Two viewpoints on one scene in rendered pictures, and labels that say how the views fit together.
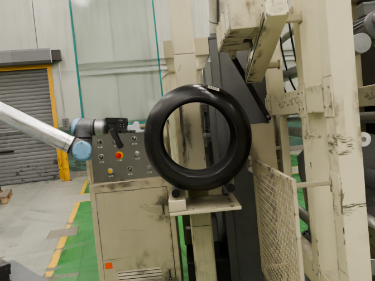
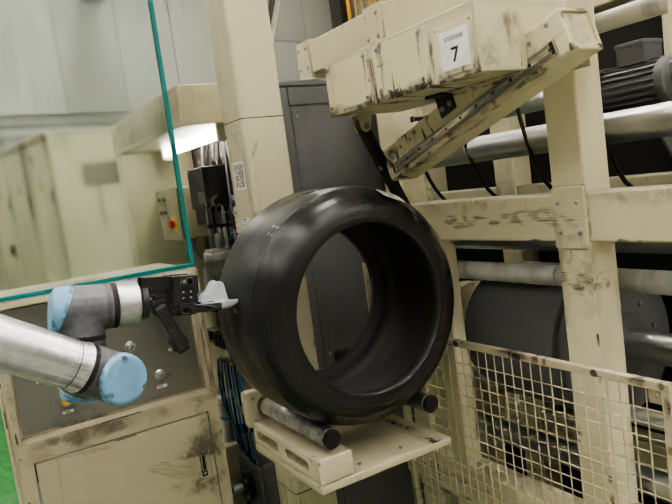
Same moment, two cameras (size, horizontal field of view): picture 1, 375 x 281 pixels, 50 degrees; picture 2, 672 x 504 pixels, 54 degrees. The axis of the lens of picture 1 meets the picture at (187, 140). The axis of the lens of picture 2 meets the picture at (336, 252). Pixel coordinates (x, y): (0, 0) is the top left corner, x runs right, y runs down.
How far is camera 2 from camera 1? 1.06 m
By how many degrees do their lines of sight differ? 30
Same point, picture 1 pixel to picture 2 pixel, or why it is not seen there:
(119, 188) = (97, 437)
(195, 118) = not seen: hidden behind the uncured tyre
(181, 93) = (334, 210)
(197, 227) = (308, 491)
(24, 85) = not seen: outside the picture
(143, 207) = (159, 471)
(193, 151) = not seen: hidden behind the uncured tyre
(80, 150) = (123, 381)
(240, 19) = (495, 51)
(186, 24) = (264, 51)
